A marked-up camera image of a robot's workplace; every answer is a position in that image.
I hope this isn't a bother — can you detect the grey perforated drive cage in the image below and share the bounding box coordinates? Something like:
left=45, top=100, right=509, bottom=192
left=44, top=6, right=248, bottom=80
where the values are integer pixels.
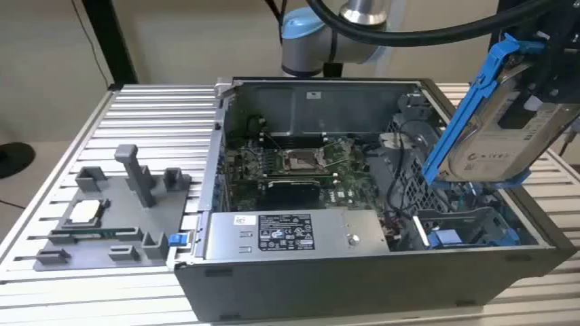
left=364, top=113, right=455, bottom=218

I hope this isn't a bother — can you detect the thick black hose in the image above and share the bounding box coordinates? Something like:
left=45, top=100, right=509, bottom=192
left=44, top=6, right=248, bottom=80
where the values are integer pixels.
left=305, top=0, right=552, bottom=48

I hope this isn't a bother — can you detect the black round base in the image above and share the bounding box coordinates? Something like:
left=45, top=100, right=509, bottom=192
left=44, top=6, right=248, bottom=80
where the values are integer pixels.
left=0, top=142, right=36, bottom=179

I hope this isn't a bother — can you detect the CPU socket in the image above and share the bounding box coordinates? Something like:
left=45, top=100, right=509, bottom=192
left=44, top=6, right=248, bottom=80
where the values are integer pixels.
left=280, top=147, right=327, bottom=173

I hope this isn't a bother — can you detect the green RAM stick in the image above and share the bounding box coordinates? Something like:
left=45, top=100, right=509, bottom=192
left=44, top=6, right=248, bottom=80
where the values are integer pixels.
left=49, top=229, right=137, bottom=238

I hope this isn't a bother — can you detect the silver power supply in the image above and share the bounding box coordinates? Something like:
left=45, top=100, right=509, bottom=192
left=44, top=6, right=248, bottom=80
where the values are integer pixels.
left=201, top=209, right=392, bottom=261

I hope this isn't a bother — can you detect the thin black wire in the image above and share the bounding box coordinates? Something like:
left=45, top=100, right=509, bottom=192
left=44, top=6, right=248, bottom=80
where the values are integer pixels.
left=384, top=118, right=436, bottom=218

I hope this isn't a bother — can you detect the blue disk carrier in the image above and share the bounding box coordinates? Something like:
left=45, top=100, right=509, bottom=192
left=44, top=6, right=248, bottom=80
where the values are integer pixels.
left=428, top=229, right=517, bottom=249

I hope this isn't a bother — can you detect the black rounded module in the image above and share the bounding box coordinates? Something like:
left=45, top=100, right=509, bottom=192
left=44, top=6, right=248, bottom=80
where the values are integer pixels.
left=260, top=179, right=321, bottom=210

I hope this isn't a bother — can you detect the silver CPU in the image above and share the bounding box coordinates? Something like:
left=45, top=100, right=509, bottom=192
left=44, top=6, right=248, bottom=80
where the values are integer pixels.
left=67, top=200, right=104, bottom=225

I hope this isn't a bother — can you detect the grey parts rack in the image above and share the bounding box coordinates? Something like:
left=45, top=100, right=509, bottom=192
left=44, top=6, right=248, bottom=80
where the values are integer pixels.
left=33, top=144, right=193, bottom=272

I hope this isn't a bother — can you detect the green motherboard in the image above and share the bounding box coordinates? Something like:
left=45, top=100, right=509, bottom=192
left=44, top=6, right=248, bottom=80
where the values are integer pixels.
left=224, top=135, right=387, bottom=213

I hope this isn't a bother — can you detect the black frame post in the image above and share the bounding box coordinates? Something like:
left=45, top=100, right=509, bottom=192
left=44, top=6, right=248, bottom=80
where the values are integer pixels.
left=84, top=0, right=139, bottom=86

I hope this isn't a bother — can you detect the grey disk bay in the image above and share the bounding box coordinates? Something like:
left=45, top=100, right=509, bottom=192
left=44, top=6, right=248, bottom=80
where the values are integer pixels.
left=415, top=206, right=543, bottom=252

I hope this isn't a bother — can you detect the black PC case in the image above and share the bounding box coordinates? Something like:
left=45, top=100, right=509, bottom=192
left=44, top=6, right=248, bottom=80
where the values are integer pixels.
left=173, top=76, right=579, bottom=322

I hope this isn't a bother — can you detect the hard disk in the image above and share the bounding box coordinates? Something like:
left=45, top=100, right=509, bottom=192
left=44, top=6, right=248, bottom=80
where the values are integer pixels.
left=420, top=32, right=580, bottom=189

